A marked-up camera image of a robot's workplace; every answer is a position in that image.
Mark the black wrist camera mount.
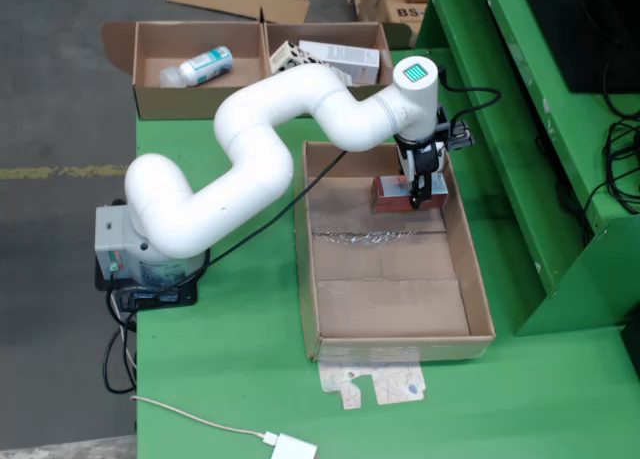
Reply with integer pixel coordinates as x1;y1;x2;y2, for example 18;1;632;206
437;106;474;153

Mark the shallow cardboard tray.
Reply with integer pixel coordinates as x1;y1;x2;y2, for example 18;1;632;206
293;139;497;364

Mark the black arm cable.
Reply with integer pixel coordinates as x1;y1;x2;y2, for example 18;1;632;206
112;150;349;310

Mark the divided cardboard box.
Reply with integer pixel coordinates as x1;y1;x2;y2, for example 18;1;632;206
101;20;414;120

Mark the black monitor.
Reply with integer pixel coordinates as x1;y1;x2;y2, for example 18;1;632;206
517;0;640;94

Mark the long white carton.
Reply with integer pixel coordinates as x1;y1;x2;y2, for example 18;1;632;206
298;40;381;86

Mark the white bottle teal label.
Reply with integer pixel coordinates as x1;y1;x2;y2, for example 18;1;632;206
158;45;235;89

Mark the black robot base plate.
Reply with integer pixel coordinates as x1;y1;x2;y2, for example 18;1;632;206
94;251;199;311

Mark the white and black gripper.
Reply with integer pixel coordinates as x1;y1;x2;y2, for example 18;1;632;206
393;133;447;211

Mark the cardboard box BS print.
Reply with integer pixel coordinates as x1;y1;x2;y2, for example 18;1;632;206
377;0;429;35

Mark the white adapter cable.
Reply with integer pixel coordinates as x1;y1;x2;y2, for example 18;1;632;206
130;394;281;446

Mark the red white printed carton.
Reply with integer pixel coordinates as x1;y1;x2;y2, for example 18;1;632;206
371;173;449;214

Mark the cow print carton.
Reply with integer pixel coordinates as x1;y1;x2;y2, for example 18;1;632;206
269;40;331;75

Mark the white power adapter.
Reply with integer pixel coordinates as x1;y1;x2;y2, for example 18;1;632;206
269;431;319;459

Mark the black power cables loop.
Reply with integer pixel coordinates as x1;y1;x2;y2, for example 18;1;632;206
102;278;139;425

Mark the black cable tangle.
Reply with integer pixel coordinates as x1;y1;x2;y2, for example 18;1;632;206
582;43;640;245

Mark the green metal rack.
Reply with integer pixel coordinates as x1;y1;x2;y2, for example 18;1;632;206
414;0;640;338

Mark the grey robot base box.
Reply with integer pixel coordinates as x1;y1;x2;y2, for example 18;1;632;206
94;204;126;280

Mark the black camera cable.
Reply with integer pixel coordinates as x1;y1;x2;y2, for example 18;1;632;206
438;66;503;130

